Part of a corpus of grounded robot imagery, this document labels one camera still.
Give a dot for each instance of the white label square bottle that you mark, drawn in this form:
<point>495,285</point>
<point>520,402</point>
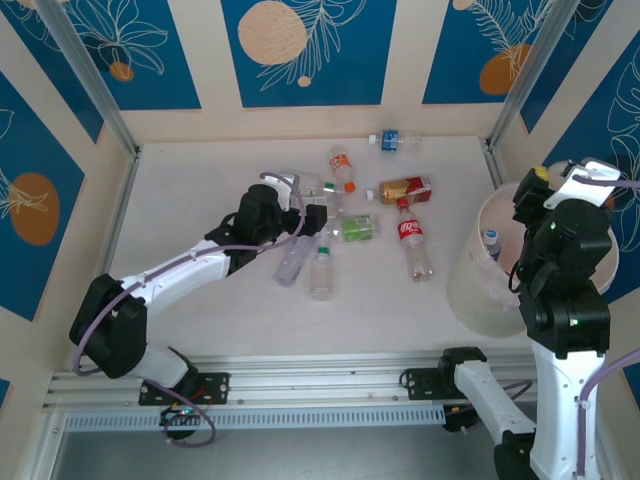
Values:
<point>307,184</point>

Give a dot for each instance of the green label clear bottle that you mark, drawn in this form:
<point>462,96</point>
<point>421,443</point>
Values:
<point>357,227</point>

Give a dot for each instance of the clear bottle pale blue cap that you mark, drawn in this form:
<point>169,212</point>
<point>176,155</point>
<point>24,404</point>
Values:
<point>290,265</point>

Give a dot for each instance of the clear bottle green cap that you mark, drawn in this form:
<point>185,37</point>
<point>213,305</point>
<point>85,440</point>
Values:
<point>322,275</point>

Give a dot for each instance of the small clear plastic bottle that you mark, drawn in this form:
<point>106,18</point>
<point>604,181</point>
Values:
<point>492,237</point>

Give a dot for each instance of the red gold label tea bottle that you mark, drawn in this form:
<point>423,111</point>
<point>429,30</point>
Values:
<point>405,190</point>

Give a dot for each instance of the blue-cap bottle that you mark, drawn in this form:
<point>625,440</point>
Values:
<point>390,140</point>

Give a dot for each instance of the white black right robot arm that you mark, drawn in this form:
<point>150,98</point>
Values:
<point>560,400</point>

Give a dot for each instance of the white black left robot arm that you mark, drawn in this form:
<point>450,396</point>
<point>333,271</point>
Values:
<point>175,270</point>

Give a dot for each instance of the beige round waste bin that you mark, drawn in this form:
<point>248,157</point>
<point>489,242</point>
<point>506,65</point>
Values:
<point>475,300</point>

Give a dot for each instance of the clear bottle white barcode label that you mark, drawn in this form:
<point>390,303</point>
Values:
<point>337,202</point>

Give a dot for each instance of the aluminium table edge strip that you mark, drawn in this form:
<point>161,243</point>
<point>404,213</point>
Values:
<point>492,162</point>
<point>122,210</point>

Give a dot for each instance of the red label cola bottle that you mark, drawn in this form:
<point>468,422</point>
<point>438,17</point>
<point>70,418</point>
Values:
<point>414,235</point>

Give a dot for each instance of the small circuit board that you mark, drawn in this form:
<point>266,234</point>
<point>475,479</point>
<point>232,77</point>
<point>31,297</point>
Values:
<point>175,414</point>
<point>460,420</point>

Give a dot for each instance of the grey metal base panel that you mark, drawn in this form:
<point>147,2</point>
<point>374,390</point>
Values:
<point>325,455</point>

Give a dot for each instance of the aluminium frame post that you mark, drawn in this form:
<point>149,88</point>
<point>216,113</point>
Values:
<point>527,75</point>
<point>91,75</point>

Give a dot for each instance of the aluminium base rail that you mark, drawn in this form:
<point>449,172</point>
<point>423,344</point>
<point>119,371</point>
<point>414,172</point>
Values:
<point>310,380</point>

